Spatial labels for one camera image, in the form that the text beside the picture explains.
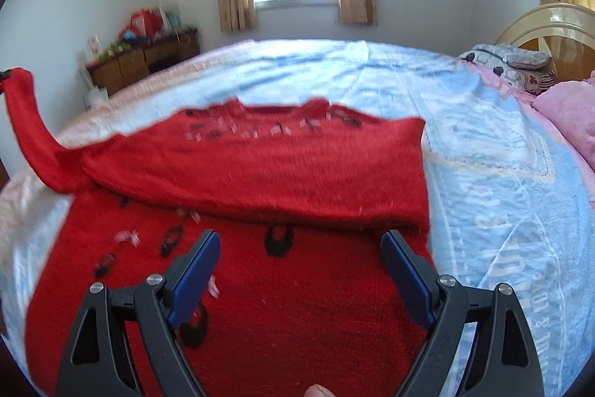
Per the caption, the grey patterned pillow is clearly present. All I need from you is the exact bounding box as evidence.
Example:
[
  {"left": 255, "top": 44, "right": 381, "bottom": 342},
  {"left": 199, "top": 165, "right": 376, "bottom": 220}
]
[{"left": 458, "top": 44, "right": 554, "bottom": 70}]

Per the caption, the brown wooden dresser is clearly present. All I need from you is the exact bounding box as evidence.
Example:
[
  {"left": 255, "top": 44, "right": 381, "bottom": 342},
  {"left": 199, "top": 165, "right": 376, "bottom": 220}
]
[{"left": 86, "top": 29, "right": 200, "bottom": 97}]

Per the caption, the red bag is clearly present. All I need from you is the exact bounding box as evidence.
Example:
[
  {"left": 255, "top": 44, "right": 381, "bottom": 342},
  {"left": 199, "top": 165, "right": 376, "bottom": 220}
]
[{"left": 122, "top": 9, "right": 163, "bottom": 41}]

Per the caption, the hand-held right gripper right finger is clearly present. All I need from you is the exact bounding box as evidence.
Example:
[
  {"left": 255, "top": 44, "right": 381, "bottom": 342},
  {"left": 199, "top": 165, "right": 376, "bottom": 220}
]
[{"left": 380, "top": 230, "right": 546, "bottom": 397}]

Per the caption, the maroon patterned pillow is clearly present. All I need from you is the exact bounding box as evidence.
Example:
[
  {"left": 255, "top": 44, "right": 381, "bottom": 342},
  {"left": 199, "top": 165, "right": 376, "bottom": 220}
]
[{"left": 523, "top": 71, "right": 557, "bottom": 96}]

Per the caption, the red knitted sweater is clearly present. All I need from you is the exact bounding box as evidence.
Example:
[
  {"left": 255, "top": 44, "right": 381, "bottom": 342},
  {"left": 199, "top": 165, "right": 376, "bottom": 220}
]
[{"left": 4, "top": 68, "right": 440, "bottom": 397}]

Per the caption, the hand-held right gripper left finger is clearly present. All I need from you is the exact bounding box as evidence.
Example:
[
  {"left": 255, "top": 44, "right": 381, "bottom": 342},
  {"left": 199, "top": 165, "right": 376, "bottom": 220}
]
[{"left": 55, "top": 230, "right": 222, "bottom": 397}]

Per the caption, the bed with blue sheet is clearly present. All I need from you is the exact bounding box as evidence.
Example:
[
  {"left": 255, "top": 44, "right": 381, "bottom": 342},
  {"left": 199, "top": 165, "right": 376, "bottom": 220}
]
[{"left": 0, "top": 38, "right": 595, "bottom": 397}]

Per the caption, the pink pillow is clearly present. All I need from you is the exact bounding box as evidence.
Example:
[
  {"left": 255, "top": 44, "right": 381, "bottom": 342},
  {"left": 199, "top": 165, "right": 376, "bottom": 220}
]
[{"left": 532, "top": 78, "right": 595, "bottom": 170}]

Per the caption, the cream curved bed headboard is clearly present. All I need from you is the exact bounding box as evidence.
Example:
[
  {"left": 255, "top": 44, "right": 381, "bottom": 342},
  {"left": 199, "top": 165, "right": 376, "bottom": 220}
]
[{"left": 495, "top": 3, "right": 595, "bottom": 81}]

